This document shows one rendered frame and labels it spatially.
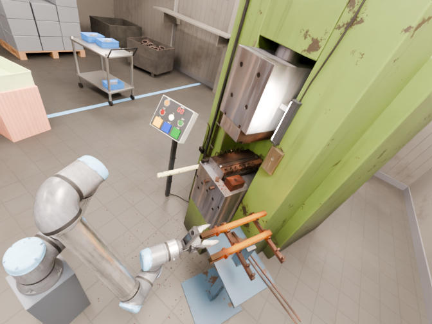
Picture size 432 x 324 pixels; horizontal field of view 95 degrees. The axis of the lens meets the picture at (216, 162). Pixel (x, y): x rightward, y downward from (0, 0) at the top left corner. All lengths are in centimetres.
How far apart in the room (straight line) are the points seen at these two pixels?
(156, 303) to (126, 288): 101
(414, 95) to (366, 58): 47
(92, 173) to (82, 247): 24
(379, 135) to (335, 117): 46
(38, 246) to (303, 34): 158
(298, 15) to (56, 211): 125
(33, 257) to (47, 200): 55
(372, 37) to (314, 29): 25
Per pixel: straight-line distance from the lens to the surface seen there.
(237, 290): 134
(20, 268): 129
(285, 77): 117
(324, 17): 115
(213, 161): 154
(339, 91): 105
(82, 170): 80
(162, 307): 200
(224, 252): 107
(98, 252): 87
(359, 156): 151
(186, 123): 165
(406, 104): 143
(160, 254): 101
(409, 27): 101
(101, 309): 202
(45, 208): 77
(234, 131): 128
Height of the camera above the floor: 195
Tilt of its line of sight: 39 degrees down
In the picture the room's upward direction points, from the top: 19 degrees clockwise
